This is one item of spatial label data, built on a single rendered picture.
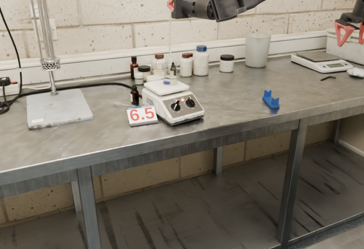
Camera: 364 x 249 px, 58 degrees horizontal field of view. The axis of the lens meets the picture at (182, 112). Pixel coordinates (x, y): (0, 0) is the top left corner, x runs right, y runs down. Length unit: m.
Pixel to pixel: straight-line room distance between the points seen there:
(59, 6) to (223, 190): 1.22
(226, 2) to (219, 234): 1.09
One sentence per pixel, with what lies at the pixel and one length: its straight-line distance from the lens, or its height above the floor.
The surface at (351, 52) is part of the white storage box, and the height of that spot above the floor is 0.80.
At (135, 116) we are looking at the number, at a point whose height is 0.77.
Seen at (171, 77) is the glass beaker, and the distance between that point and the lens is 1.11.
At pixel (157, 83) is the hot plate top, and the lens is 1.15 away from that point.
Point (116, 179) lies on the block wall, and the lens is 1.82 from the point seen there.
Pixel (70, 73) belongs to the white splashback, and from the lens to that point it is 1.50.
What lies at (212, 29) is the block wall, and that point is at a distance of 1.72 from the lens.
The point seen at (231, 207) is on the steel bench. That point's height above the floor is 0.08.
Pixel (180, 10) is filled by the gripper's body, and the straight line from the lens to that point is 0.99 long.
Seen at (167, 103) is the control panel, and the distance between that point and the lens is 1.05.
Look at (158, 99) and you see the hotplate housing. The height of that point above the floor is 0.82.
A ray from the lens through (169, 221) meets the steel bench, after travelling 1.68.
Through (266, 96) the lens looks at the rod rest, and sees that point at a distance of 1.28.
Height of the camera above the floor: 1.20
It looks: 24 degrees down
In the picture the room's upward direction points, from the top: straight up
